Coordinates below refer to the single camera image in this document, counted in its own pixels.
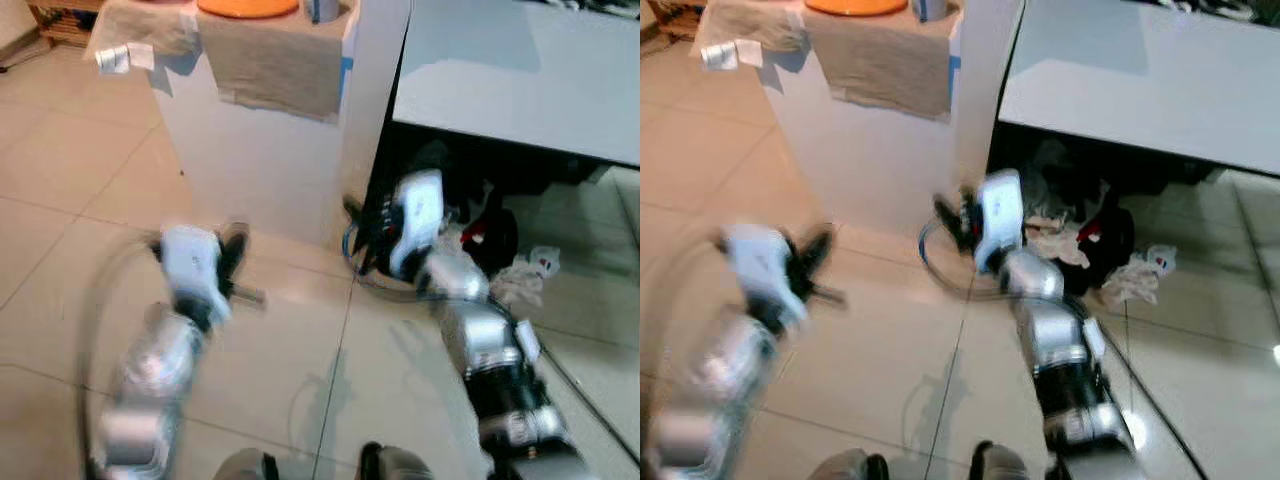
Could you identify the wooden basket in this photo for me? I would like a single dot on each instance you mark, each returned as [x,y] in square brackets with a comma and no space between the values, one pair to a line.
[62,20]
[672,15]

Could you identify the robot right leg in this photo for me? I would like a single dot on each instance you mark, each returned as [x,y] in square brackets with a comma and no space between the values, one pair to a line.
[1000,462]
[395,464]

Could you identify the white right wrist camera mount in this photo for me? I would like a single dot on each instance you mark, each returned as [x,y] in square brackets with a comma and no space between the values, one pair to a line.
[1000,215]
[418,220]

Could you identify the white blue cup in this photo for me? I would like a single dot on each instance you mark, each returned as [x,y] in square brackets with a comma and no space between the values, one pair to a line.
[322,9]
[930,9]

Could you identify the white cloth with red print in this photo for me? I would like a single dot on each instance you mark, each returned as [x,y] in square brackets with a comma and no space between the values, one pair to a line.
[525,275]
[1140,272]

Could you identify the orange round plate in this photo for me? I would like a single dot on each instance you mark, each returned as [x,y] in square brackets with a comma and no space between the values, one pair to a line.
[856,5]
[248,6]

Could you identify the blue tape strip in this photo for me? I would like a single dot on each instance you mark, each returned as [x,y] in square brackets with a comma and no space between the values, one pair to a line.
[345,78]
[954,78]

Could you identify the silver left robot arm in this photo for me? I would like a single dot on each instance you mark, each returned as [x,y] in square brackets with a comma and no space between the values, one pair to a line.
[160,362]
[735,372]

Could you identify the dark flat object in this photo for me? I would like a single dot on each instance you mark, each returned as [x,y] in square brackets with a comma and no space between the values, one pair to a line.
[1220,7]
[600,5]

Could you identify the cream crumpled cloth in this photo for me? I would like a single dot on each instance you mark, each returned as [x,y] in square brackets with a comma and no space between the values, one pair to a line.
[1055,240]
[455,230]

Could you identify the black garment with red tag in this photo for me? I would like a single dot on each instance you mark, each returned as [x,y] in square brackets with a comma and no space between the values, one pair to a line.
[1105,240]
[495,235]

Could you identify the white table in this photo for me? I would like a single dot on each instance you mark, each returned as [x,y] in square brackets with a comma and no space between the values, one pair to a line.
[1140,85]
[520,80]

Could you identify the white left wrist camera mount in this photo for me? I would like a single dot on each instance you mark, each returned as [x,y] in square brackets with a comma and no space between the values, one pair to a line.
[758,262]
[190,262]

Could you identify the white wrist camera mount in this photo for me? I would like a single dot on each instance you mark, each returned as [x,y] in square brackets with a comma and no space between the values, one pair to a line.
[190,262]
[418,220]
[1000,215]
[758,262]

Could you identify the robot left leg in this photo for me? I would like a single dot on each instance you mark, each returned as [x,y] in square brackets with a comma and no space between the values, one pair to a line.
[855,466]
[245,466]

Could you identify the white paper tag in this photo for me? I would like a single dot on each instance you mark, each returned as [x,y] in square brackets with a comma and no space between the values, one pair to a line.
[113,60]
[750,52]
[717,56]
[142,56]

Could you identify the robot leg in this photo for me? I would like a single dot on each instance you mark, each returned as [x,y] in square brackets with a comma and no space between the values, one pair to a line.
[395,464]
[1000,462]
[855,466]
[245,466]

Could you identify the beige cloth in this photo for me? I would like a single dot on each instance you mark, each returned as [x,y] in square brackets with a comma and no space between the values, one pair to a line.
[270,65]
[880,65]

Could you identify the white cabinet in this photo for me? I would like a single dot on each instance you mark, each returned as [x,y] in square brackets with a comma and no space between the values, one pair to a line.
[260,170]
[870,165]

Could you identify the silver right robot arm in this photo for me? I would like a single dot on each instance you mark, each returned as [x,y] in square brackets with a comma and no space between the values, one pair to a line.
[480,340]
[1050,335]

